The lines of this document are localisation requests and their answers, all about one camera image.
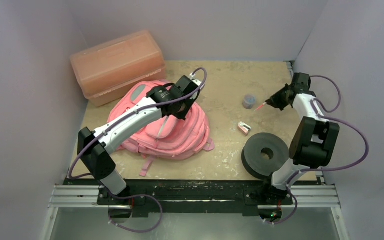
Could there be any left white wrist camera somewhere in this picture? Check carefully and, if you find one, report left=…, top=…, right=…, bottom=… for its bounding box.
left=189, top=75, right=203, bottom=90

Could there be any dark grey tape roll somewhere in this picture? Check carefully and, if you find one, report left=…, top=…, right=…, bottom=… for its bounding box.
left=241, top=132, right=300, bottom=185

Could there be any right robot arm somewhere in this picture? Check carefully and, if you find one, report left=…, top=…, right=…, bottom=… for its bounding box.
left=260, top=72, right=340, bottom=204

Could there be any orange translucent plastic box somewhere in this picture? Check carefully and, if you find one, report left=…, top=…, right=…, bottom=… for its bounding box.
left=70, top=30, right=167, bottom=107

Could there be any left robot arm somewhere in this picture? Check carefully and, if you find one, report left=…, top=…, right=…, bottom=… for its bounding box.
left=77, top=74, right=206, bottom=205

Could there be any pink white stapler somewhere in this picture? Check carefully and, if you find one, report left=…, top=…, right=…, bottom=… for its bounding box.
left=237, top=121, right=252, bottom=136

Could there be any pink student backpack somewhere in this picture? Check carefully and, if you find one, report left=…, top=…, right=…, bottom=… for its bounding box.
left=107, top=79, right=215, bottom=177

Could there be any red pink pen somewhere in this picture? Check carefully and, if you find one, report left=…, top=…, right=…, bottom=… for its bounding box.
left=254, top=102, right=267, bottom=112

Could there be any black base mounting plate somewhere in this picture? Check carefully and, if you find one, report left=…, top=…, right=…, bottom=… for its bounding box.
left=62, top=178, right=294, bottom=220

